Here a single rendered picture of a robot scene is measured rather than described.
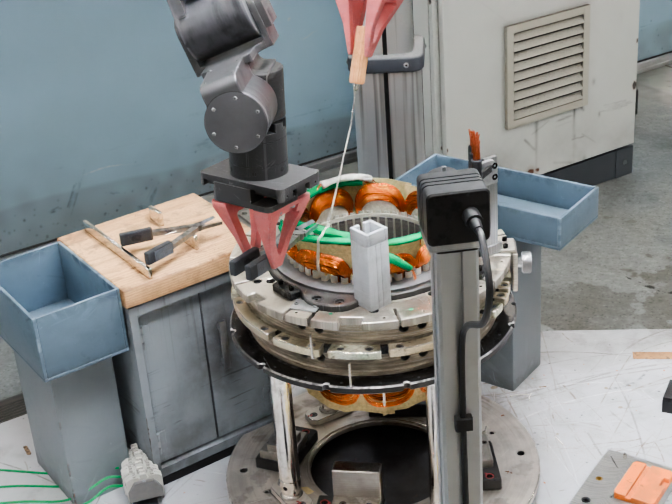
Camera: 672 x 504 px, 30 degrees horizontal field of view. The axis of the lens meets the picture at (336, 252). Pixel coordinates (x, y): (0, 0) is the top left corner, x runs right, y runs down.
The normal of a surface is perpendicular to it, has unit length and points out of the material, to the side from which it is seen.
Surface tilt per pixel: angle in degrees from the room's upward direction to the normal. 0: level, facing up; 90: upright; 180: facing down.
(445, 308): 90
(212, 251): 0
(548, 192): 90
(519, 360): 90
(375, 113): 90
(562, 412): 0
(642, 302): 0
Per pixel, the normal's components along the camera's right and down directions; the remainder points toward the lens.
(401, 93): -0.08, 0.46
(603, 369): -0.07, -0.89
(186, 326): 0.58, 0.33
